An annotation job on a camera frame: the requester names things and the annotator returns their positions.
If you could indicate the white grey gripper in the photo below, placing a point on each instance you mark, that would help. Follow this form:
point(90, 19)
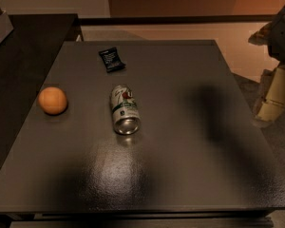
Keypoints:
point(282, 37)

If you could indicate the black snack packet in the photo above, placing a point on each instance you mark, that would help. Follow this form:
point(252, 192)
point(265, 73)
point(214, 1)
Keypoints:
point(111, 59)

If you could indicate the orange fruit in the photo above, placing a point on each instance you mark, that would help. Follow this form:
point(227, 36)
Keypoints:
point(52, 100)

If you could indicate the white green 7up can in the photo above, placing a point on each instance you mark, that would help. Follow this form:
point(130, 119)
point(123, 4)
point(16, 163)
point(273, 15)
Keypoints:
point(125, 113)

